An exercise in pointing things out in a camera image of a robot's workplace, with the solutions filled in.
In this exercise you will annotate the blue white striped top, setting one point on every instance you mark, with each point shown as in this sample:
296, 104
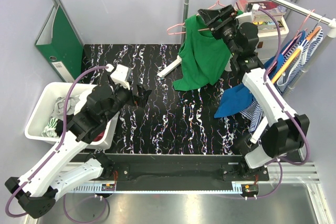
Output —
254, 111

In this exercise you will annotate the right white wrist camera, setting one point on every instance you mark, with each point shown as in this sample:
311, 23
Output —
249, 11

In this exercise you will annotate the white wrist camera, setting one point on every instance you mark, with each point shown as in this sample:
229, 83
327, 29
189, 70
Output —
119, 75
249, 11

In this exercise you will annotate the blue tank top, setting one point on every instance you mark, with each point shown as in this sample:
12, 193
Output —
235, 100

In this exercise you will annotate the white laundry bin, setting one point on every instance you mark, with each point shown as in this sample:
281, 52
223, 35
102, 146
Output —
43, 110

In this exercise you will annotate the white three-drawer unit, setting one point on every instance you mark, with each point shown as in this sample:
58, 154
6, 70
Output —
268, 43

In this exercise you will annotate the white garment in bin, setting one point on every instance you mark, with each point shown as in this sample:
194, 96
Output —
76, 103

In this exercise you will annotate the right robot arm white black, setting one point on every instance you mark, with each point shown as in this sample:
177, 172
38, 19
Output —
287, 130

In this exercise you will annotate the pink hanger with blue top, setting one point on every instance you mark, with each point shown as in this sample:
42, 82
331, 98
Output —
290, 44

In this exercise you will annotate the orange wooden hanger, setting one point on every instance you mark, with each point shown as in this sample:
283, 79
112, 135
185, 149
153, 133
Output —
297, 57

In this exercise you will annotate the maroon garment in bin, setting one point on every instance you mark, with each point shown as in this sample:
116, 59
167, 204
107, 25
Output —
100, 137

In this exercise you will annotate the middle book teal cover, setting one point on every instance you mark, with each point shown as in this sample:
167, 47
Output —
266, 21

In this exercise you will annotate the top book pink cover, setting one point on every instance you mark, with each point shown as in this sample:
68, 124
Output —
267, 5

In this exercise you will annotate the green tank top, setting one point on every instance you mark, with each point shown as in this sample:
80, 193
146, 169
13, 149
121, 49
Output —
203, 57

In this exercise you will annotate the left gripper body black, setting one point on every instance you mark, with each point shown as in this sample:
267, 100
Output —
122, 96

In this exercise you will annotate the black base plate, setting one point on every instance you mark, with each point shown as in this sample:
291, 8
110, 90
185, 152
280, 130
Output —
163, 173

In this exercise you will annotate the green lever arch binder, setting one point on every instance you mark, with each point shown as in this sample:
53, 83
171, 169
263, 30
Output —
59, 45

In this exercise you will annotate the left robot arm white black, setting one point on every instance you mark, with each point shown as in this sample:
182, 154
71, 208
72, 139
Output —
38, 189

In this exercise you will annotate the green white striped garment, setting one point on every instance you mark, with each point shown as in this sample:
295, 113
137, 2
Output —
50, 128

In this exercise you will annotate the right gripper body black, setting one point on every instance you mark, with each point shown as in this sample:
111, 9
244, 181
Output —
227, 30

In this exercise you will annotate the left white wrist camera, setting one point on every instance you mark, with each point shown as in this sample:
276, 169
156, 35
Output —
119, 75

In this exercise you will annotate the grey garment in bin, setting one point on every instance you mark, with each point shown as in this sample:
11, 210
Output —
58, 109

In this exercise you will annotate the bottom book yellow black cover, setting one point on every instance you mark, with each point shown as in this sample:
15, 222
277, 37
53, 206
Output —
269, 27

